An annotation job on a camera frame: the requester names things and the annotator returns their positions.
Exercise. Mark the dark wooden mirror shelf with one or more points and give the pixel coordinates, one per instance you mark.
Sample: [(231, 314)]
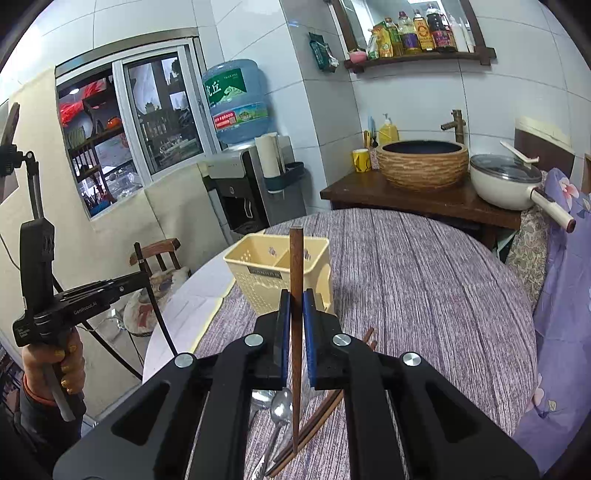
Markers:
[(415, 59)]

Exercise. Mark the dark soy sauce bottle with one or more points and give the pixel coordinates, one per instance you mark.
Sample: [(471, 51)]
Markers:
[(442, 32)]

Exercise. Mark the person's left hand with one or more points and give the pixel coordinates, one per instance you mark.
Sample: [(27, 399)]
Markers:
[(34, 369)]

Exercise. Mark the wooden box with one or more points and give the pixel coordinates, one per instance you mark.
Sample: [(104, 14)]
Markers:
[(587, 173)]

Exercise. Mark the white cooking pot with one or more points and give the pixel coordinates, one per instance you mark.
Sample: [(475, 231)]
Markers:
[(498, 191)]

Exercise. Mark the purple label oil bottle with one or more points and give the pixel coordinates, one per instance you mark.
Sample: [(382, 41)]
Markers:
[(410, 37)]

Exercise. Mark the paisley patterned cloth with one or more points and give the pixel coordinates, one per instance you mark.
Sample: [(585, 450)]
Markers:
[(526, 249)]

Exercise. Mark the white squeeze bottle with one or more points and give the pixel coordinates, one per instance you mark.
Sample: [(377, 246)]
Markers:
[(461, 34)]

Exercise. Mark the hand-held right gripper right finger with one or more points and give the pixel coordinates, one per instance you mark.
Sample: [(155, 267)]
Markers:
[(309, 332)]

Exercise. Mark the bronze faucet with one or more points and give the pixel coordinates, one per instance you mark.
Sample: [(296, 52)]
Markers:
[(458, 127)]

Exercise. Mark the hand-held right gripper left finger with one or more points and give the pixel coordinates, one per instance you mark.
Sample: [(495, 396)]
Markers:
[(285, 332)]

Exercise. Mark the blue water jug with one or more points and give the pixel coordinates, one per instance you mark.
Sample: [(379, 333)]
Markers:
[(238, 101)]

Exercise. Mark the purple floral blanket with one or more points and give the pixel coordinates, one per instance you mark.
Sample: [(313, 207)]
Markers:
[(563, 300)]

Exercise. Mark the woven pattern sink basin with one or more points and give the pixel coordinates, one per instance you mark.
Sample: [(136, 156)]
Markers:
[(422, 168)]

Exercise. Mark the sliding glass window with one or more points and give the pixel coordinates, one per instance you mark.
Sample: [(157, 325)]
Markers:
[(138, 124)]

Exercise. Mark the silver metal utensil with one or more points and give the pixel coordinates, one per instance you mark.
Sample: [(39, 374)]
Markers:
[(263, 401)]

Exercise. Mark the white ladle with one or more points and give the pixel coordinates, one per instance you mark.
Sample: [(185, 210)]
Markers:
[(519, 154)]

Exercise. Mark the glass pot lid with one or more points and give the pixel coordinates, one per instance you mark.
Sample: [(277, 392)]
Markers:
[(505, 167)]

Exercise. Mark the brown cream-topped chair back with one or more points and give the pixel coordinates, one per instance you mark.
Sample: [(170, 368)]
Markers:
[(545, 147)]

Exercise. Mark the green packet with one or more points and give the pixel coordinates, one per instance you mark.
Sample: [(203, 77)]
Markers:
[(323, 53)]

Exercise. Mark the dark wooden vanity cabinet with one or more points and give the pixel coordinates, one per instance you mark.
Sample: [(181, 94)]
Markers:
[(369, 191)]

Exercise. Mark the silver metal spoon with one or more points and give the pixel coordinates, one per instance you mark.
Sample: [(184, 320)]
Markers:
[(280, 408)]

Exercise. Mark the pink bowl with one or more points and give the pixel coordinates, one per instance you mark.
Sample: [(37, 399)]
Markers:
[(358, 56)]

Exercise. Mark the brown wooden chopstick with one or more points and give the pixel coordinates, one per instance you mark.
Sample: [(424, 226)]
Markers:
[(323, 401), (318, 417), (308, 422), (296, 258)]

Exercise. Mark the yellow snack packet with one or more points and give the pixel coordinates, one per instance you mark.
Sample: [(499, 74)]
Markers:
[(381, 44)]

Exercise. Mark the cream perforated utensil holder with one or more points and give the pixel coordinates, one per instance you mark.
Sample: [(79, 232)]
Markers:
[(258, 281)]

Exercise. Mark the person's left forearm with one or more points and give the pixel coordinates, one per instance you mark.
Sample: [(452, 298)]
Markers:
[(46, 429)]

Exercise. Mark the green capped oil bottle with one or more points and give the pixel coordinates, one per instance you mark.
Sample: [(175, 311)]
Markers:
[(394, 41)]

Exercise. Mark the orange label oil bottle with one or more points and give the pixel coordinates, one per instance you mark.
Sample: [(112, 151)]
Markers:
[(424, 34)]

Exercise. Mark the yellow soap pump bottle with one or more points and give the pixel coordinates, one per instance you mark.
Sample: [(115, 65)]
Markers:
[(388, 134)]

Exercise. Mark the white paper cup tube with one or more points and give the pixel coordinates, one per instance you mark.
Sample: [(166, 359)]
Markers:
[(268, 152)]

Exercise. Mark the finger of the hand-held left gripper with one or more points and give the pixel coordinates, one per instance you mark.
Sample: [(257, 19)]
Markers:
[(129, 286)]

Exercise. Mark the yellow mug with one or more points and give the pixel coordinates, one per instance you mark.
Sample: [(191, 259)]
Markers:
[(361, 161)]

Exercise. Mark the grey water dispenser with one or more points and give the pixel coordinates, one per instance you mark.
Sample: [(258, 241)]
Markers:
[(231, 170)]

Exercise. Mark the teal cup tray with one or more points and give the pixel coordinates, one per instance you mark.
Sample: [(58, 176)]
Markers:
[(286, 177)]

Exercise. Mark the purple striped tablecloth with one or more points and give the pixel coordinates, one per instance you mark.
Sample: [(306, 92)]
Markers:
[(415, 277)]

